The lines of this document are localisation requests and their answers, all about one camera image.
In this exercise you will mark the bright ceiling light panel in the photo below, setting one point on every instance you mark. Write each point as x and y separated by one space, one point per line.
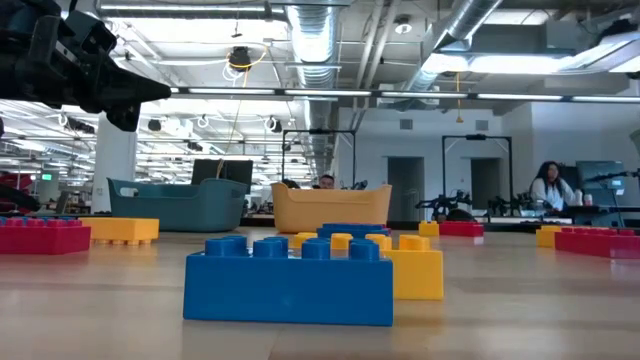
520 64

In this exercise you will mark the black background robot arm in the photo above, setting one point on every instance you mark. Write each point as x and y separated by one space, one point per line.
442 202
505 205

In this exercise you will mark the person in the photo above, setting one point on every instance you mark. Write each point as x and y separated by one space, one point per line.
550 192
290 183
326 181

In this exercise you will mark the long LED light bar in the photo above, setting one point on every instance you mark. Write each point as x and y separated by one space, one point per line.
325 93

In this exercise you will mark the dark desk monitor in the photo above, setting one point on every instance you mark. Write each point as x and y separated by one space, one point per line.
597 175

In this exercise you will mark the red toy building block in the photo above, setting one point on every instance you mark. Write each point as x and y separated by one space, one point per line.
45 240
595 245
461 229

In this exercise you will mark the silver ventilation duct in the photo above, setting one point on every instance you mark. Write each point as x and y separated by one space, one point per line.
315 45
465 20

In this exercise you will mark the white structural column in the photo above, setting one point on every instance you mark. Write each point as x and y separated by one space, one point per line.
114 165

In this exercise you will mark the white bottle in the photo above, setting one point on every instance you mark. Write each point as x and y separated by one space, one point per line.
578 197

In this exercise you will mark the black computer monitor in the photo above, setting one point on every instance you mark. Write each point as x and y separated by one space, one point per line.
222 172

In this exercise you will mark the black robot rig frame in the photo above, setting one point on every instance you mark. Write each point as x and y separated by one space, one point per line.
320 131
477 136

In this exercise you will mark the small white cup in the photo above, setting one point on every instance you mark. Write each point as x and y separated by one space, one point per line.
588 199

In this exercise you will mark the grey door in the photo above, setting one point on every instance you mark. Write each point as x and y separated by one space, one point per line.
405 182
485 182

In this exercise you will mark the blue toy building block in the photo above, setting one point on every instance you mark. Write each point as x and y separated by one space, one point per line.
2 220
287 290
350 230

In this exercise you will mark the black aluminium table frame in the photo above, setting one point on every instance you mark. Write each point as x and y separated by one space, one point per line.
257 221

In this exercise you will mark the orange plastic bin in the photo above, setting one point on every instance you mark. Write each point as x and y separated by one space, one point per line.
330 210

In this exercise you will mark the dark teal plastic bin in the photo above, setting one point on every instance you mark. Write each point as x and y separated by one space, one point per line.
175 210

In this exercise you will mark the dark background desk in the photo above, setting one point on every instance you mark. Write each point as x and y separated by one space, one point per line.
600 215

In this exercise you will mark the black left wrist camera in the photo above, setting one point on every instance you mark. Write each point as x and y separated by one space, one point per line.
90 31

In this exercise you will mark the yellow toy building block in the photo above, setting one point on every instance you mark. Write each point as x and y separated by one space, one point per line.
546 237
417 275
122 230
428 229

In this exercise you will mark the red and black equipment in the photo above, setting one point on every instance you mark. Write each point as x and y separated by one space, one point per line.
17 196

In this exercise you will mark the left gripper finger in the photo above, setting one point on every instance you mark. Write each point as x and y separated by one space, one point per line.
130 90
123 117

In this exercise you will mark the round ceiling sensor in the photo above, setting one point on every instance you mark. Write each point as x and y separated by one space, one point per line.
402 26

